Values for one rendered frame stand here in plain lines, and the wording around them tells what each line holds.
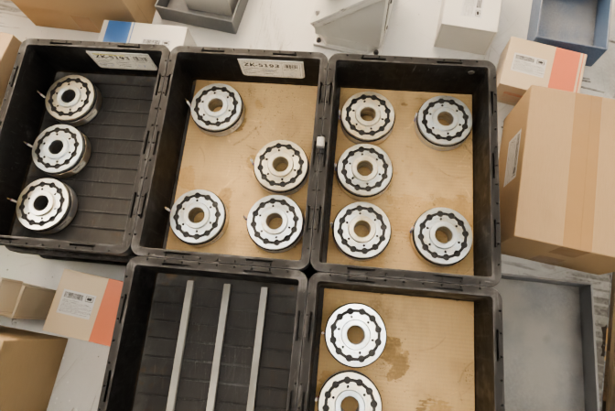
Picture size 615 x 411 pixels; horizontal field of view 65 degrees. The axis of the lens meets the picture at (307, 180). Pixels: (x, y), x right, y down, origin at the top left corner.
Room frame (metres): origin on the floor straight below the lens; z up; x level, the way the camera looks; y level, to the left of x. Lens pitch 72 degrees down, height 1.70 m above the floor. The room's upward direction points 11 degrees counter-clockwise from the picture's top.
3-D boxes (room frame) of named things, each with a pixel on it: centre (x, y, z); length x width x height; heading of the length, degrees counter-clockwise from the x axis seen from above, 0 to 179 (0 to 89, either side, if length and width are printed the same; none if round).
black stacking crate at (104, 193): (0.42, 0.40, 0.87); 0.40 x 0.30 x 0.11; 164
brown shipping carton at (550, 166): (0.19, -0.49, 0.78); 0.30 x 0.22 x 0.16; 156
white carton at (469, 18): (0.65, -0.45, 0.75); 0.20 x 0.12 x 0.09; 156
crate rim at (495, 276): (0.25, -0.17, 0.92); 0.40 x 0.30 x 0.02; 164
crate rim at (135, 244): (0.33, 0.11, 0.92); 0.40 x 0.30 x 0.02; 164
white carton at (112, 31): (0.68, 0.31, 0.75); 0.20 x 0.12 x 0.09; 71
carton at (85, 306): (0.13, 0.46, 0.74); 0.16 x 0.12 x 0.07; 67
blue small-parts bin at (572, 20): (0.58, -0.66, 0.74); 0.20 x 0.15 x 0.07; 154
